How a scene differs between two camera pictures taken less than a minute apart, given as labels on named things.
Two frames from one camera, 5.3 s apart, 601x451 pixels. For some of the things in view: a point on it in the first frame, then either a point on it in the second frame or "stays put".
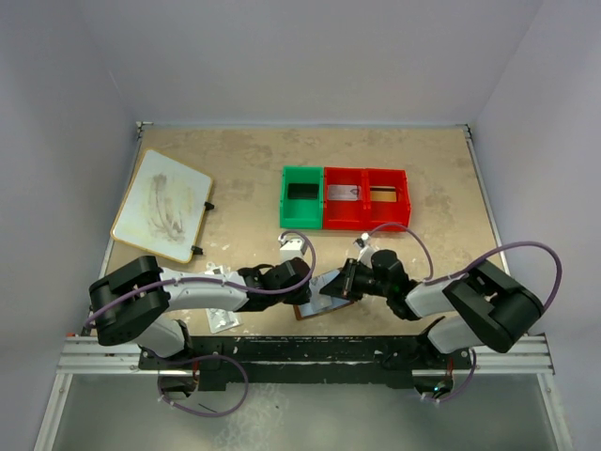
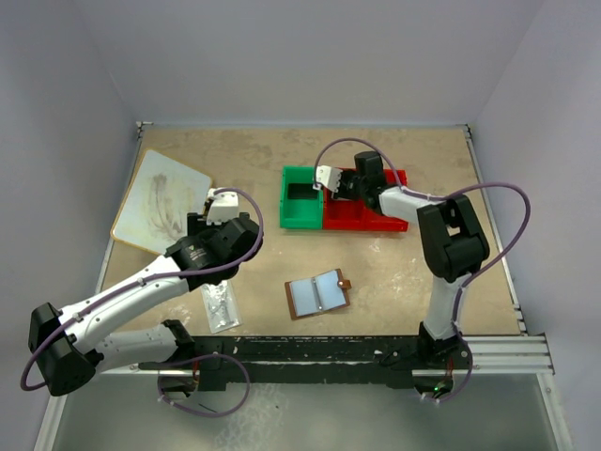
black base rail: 308,363 stays put
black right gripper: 343,286 -> 341,193
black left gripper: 300,297 -> 197,225
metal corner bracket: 139,129 stays put
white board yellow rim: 163,208 stays put
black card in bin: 302,191 stays put
